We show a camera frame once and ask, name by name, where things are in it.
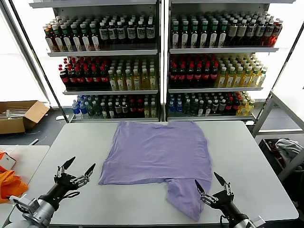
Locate black plastic crate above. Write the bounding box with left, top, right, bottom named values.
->
left=258, top=137, right=304, bottom=178

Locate dark tea bottle green cap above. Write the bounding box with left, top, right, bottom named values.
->
left=190, top=20, right=200, bottom=49
left=209, top=20, right=219, bottom=49
left=171, top=20, right=181, bottom=49
left=199, top=20, right=209, bottom=49
left=180, top=20, right=190, bottom=49
left=218, top=20, right=228, bottom=49
left=70, top=23, right=83, bottom=51
left=80, top=22, right=92, bottom=51
left=52, top=24, right=64, bottom=52
left=60, top=23, right=73, bottom=52
left=89, top=22, right=101, bottom=51

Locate large yellow juice bottle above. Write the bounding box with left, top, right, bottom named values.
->
left=241, top=66, right=252, bottom=88
left=233, top=66, right=244, bottom=88
left=108, top=69, right=118, bottom=91
left=225, top=66, right=236, bottom=88
left=116, top=69, right=126, bottom=91
left=141, top=68, right=150, bottom=91
left=216, top=66, right=228, bottom=88
left=133, top=68, right=142, bottom=91
left=149, top=68, right=158, bottom=90
left=124, top=69, right=133, bottom=91
left=249, top=66, right=261, bottom=87
left=256, top=67, right=268, bottom=87

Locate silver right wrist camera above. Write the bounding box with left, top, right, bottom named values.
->
left=249, top=215, right=267, bottom=228

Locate white packing material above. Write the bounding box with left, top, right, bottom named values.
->
left=0, top=107, right=33, bottom=119

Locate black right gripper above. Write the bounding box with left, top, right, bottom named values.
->
left=194, top=171, right=249, bottom=223

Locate grey metal frame table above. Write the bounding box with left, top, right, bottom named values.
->
left=251, top=89, right=304, bottom=182

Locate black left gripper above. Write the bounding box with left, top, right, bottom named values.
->
left=38, top=156, right=96, bottom=210

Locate grey diagonal metal beam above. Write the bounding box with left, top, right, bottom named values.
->
left=0, top=0, right=59, bottom=109

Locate open cardboard box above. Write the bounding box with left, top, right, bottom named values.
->
left=0, top=100, right=51, bottom=135

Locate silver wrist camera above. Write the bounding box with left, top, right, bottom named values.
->
left=8, top=194, right=40, bottom=216
left=249, top=215, right=267, bottom=228

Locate orange and white carton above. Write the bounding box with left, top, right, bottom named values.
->
left=0, top=149, right=17, bottom=171

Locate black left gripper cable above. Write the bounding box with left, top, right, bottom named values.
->
left=62, top=190, right=81, bottom=200

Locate orange cloth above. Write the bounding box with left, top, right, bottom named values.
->
left=0, top=169, right=29, bottom=204

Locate red drink bottle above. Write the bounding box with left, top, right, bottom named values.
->
left=270, top=20, right=284, bottom=47

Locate small cola bottle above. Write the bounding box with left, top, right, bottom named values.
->
left=136, top=101, right=144, bottom=119
left=129, top=101, right=137, bottom=119
left=225, top=97, right=233, bottom=116
left=232, top=97, right=240, bottom=116

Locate reddish tea bottle white label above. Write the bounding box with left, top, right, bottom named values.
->
left=44, top=25, right=55, bottom=52

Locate grey metal shelving unit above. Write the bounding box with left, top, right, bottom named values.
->
left=28, top=0, right=164, bottom=124
left=165, top=0, right=297, bottom=122

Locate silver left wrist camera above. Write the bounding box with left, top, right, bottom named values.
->
left=8, top=194, right=40, bottom=216

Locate dark diagonal metal pole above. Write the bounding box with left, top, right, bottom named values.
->
left=9, top=0, right=70, bottom=124
left=254, top=21, right=304, bottom=125

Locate dark bottle black white label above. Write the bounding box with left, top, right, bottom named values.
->
left=136, top=20, right=146, bottom=48
left=99, top=21, right=109, bottom=49
left=126, top=20, right=136, bottom=49
left=116, top=20, right=126, bottom=49
left=146, top=20, right=156, bottom=48
left=108, top=21, right=118, bottom=49

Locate dark bottle beige label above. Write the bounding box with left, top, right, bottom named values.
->
left=237, top=19, right=249, bottom=47
left=227, top=19, right=239, bottom=47

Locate red garment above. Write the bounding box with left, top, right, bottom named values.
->
left=267, top=140, right=279, bottom=152

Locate plain purple T-shirt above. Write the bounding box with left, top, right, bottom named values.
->
left=98, top=120, right=213, bottom=223

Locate large cola bottle red cap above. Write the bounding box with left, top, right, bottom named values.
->
left=210, top=63, right=219, bottom=86
left=170, top=63, right=179, bottom=86
left=178, top=63, right=187, bottom=86
left=84, top=66, right=93, bottom=89
left=186, top=63, right=195, bottom=86
left=76, top=66, right=85, bottom=89
left=194, top=63, right=203, bottom=86
left=59, top=66, right=70, bottom=89
left=92, top=66, right=101, bottom=89
left=67, top=66, right=77, bottom=89
left=202, top=63, right=211, bottom=86
left=99, top=65, right=109, bottom=89

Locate white grey garment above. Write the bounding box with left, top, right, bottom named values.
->
left=275, top=138, right=304, bottom=164

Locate dark bottle grey label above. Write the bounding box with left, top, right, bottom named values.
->
left=246, top=19, right=258, bottom=47
left=263, top=20, right=276, bottom=47
left=255, top=19, right=268, bottom=47

